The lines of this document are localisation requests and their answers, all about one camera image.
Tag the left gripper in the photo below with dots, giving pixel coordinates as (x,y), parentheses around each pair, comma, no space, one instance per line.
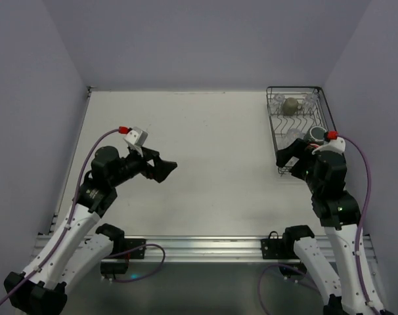
(150,165)

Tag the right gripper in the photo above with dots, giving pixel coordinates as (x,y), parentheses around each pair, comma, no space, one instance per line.
(298,154)

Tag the clear faceted glass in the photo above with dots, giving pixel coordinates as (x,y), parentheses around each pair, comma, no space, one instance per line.
(289,137)

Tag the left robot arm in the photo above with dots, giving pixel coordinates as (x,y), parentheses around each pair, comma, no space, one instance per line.
(80,243)

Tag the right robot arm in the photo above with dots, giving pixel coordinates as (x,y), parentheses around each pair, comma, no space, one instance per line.
(346,287)

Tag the dark teal mug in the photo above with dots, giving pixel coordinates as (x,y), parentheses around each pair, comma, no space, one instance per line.
(315,135)

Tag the olive green mug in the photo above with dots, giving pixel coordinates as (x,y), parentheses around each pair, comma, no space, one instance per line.
(290,106)

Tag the clear glass back left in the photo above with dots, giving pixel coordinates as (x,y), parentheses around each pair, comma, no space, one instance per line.
(276,102)

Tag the clear glass back right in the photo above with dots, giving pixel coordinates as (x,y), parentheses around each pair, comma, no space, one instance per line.
(310,101)

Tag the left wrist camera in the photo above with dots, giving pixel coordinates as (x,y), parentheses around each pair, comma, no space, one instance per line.
(135,138)

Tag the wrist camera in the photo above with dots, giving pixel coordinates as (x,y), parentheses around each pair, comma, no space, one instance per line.
(336,145)
(135,138)

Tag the black wire dish rack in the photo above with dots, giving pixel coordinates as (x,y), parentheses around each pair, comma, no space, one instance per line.
(303,119)

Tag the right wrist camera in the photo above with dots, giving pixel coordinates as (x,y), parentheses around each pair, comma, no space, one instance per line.
(336,145)

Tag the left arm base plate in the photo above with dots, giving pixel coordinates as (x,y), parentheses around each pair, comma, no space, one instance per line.
(129,248)

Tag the aluminium mounting rail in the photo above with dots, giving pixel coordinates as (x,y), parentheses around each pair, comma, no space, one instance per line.
(213,249)

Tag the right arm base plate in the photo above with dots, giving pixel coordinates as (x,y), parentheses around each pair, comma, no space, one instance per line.
(273,247)

